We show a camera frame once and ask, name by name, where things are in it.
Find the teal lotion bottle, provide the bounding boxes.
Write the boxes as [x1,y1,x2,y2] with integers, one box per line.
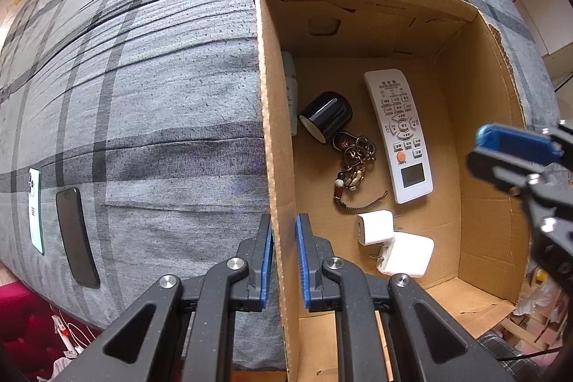
[281,51,300,136]

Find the white remote control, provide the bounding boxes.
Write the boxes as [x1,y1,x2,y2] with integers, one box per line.
[363,69,434,204]

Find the black smartphone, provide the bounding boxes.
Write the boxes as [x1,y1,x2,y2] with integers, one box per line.
[56,187,101,289]

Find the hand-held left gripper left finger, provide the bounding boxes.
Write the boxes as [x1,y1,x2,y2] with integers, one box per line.
[54,212,275,382]

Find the keychain with bead charms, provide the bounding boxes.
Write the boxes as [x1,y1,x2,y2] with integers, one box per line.
[332,131,388,213]

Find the large white charger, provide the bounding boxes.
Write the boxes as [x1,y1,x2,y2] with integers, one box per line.
[371,232,435,279]

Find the small white charger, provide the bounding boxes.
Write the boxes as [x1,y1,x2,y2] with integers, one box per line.
[356,209,400,247]

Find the wooden shelf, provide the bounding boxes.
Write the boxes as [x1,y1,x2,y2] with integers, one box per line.
[501,297,573,358]

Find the black glossy cylinder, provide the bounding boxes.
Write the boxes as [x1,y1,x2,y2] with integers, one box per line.
[299,91,353,145]

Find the brown cardboard box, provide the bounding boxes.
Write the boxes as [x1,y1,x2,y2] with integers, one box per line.
[251,0,531,382]

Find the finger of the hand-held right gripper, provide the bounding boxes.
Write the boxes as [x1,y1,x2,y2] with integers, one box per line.
[541,119,573,169]
[467,146,573,290]

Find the white plastic bag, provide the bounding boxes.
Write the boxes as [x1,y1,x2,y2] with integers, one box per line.
[514,272,565,316]

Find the grey plaid blanket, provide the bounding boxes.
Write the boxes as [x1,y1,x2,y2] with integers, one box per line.
[0,0,560,370]

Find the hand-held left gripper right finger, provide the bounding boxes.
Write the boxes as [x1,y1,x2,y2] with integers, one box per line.
[294,213,515,382]

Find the blue key fob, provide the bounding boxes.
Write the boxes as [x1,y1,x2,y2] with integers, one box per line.
[476,124,562,163]

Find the pale green smartphone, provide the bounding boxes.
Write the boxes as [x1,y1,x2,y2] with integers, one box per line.
[28,167,45,256]

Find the white cables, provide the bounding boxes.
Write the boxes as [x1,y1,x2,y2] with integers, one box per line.
[50,313,102,357]

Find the person's plaid trousers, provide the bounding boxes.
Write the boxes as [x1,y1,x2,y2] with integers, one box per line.
[473,330,516,366]

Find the red velvet cushion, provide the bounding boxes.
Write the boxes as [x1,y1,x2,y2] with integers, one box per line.
[0,281,105,382]

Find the black cable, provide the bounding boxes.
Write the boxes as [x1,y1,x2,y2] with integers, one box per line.
[496,345,561,363]

